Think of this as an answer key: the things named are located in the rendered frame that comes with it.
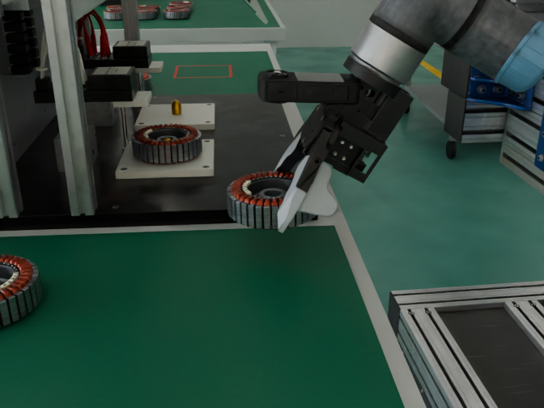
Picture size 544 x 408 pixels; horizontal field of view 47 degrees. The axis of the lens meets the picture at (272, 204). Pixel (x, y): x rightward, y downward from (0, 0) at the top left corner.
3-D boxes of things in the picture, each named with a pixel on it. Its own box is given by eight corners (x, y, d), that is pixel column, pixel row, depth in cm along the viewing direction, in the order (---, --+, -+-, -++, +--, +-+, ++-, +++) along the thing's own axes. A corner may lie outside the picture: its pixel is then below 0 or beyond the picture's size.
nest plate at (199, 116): (214, 108, 133) (214, 103, 132) (214, 129, 119) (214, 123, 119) (143, 110, 132) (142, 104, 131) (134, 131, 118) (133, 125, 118)
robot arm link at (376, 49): (376, 25, 66) (361, 14, 73) (352, 63, 67) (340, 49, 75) (433, 61, 67) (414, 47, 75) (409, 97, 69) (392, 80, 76)
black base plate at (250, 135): (278, 102, 146) (278, 92, 145) (317, 220, 88) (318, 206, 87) (72, 106, 143) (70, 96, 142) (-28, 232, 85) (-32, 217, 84)
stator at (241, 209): (312, 193, 83) (312, 166, 82) (323, 230, 73) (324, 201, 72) (228, 196, 83) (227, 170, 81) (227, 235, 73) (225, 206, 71)
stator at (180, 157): (205, 142, 108) (204, 122, 107) (198, 166, 98) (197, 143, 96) (140, 142, 108) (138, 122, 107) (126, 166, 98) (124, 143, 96)
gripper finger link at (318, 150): (312, 191, 69) (342, 121, 70) (300, 184, 68) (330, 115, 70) (297, 195, 73) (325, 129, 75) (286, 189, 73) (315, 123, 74)
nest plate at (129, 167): (214, 145, 111) (214, 138, 110) (214, 176, 97) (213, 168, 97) (128, 147, 110) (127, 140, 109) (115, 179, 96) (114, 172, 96)
